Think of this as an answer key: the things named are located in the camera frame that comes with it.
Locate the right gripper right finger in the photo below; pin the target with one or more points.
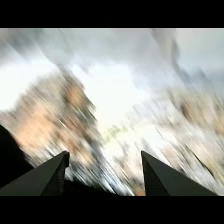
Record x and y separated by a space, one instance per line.
163 180

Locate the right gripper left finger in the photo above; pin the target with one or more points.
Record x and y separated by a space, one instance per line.
43 178

